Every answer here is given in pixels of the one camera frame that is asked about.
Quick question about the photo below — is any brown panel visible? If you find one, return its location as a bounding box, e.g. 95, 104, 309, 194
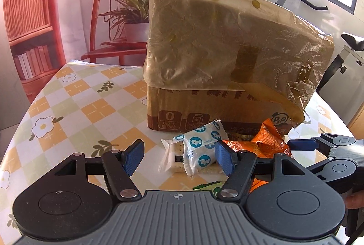
349, 108, 364, 138

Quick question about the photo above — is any orange translucent snack packet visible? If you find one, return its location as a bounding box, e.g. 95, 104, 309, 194
222, 118, 294, 191

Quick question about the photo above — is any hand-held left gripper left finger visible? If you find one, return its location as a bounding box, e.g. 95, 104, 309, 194
45, 139, 145, 200

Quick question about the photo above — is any person's right hand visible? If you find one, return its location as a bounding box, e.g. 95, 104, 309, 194
345, 194, 364, 210

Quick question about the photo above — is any clear cracker packet black label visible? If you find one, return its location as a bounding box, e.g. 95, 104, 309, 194
158, 138, 225, 175

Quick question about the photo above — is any cardboard box with plastic liner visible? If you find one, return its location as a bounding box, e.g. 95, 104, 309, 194
144, 0, 334, 127

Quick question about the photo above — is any white packet with blue circles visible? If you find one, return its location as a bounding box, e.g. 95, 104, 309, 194
183, 119, 226, 176

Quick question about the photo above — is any checkered flower tablecloth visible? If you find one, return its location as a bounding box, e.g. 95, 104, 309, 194
0, 59, 356, 234

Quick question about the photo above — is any green snack packet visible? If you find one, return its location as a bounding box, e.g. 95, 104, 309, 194
193, 180, 226, 195

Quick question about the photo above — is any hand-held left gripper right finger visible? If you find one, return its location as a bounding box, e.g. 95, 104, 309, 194
214, 140, 313, 201

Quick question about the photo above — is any printed room backdrop cloth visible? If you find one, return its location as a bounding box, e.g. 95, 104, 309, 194
0, 0, 263, 103

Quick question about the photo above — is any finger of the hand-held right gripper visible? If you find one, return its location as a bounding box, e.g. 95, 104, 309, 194
306, 156, 334, 177
287, 133, 356, 150

